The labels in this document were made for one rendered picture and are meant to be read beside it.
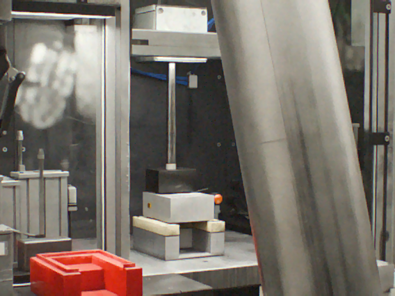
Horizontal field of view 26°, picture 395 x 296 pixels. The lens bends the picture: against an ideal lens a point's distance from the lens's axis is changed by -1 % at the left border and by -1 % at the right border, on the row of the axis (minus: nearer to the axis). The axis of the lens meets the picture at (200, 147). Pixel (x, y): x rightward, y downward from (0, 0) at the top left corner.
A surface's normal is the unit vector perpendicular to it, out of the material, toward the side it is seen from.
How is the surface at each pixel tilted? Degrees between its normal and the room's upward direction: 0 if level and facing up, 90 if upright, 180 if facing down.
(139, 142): 90
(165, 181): 90
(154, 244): 90
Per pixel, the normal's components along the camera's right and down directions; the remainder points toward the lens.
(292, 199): -0.34, -0.01
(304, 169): -0.03, -0.07
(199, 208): 0.48, 0.05
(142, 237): -0.88, 0.02
